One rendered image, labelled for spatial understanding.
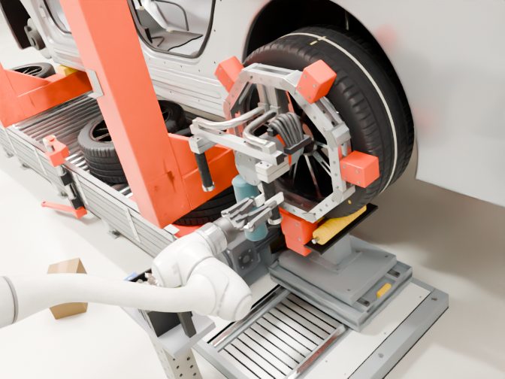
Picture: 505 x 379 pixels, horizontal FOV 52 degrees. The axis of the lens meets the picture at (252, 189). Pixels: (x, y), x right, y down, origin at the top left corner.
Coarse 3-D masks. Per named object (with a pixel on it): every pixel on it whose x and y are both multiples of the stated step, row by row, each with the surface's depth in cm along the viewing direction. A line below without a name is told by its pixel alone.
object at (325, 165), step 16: (256, 96) 190; (288, 96) 175; (304, 112) 172; (336, 112) 158; (320, 144) 174; (304, 160) 206; (320, 160) 179; (288, 176) 198; (304, 176) 200; (320, 176) 200; (304, 192) 193; (320, 192) 188
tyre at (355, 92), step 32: (320, 32) 167; (352, 32) 166; (288, 64) 163; (352, 64) 157; (384, 64) 161; (352, 96) 152; (384, 96) 157; (352, 128) 156; (384, 128) 157; (384, 160) 161
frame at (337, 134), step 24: (240, 72) 170; (264, 72) 162; (288, 72) 159; (240, 96) 180; (312, 120) 155; (336, 120) 153; (336, 144) 152; (336, 168) 158; (288, 192) 194; (336, 192) 163; (312, 216) 180
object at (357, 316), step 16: (272, 272) 229; (288, 272) 227; (400, 272) 211; (288, 288) 225; (304, 288) 214; (320, 288) 215; (384, 288) 204; (400, 288) 211; (320, 304) 211; (336, 304) 206; (368, 304) 199; (384, 304) 206; (352, 320) 198; (368, 320) 201
